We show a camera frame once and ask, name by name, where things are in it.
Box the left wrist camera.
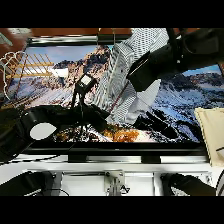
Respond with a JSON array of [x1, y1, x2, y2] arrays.
[[70, 73, 98, 109]]

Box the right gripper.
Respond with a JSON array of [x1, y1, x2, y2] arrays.
[[126, 50, 162, 93]]

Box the black cable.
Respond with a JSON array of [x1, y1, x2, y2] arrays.
[[0, 154, 69, 165]]

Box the white striped shirt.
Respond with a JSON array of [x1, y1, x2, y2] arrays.
[[91, 28, 171, 127]]

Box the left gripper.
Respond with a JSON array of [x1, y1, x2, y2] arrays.
[[73, 104, 111, 133]]

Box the pale folded garment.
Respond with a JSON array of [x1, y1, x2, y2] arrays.
[[194, 106, 224, 168]]

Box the silver frame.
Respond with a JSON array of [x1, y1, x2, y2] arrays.
[[0, 153, 224, 197]]

